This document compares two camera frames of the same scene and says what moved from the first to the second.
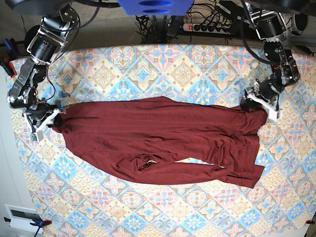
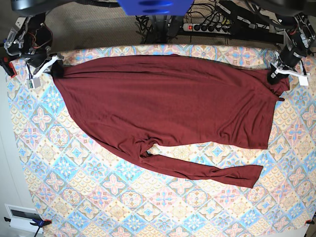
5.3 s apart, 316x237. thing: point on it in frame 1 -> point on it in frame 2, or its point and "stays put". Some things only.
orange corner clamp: (309, 221) stays put
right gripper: (268, 88) -> (290, 58)
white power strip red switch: (207, 28) stays put
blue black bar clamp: (40, 224) stays put
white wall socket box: (20, 217) stays put
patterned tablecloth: (75, 195) stays put
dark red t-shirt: (165, 141) -> (141, 101)
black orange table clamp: (9, 67) stays put
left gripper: (40, 111) -> (40, 56)
